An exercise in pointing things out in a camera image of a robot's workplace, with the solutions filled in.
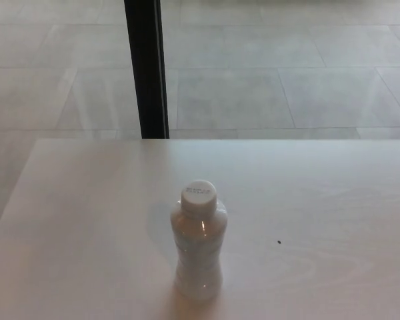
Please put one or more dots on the white screw cap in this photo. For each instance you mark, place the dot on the white screw cap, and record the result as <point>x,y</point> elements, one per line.
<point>198,195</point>

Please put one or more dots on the clear plastic bottle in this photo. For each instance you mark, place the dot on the clear plastic bottle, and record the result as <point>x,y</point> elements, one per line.
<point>198,253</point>

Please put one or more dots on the black window frame post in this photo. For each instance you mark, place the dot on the black window frame post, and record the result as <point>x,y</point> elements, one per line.
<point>146,66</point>

